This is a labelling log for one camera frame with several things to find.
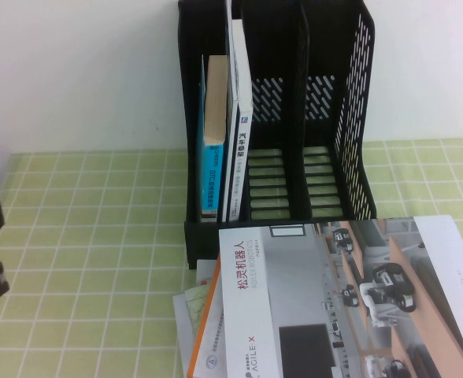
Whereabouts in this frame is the teal book with white spine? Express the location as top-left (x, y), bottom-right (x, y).
top-left (224, 19), bottom-right (255, 222)

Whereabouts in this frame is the white book with orange stripe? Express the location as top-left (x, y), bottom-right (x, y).
top-left (187, 251), bottom-right (232, 378)

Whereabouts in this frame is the cyan book with beige pages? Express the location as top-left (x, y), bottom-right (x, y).
top-left (198, 54), bottom-right (229, 222)

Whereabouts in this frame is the black perforated plastic book holder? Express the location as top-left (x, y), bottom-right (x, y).
top-left (177, 0), bottom-right (377, 271)

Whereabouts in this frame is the green checked tablecloth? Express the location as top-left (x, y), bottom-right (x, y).
top-left (0, 137), bottom-right (463, 378)

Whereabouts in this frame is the white paper with red letters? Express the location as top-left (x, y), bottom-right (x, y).
top-left (172, 291), bottom-right (201, 378)

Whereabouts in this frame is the map print booklet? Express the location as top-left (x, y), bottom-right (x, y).
top-left (183, 283), bottom-right (217, 344)

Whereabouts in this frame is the plain white booklet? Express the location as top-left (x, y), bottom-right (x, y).
top-left (194, 258), bottom-right (221, 289)

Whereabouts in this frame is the thin white booklet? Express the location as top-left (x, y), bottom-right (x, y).
top-left (218, 0), bottom-right (235, 224)

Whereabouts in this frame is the AgileX robotics brochure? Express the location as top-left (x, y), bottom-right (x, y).
top-left (217, 214), bottom-right (463, 378)

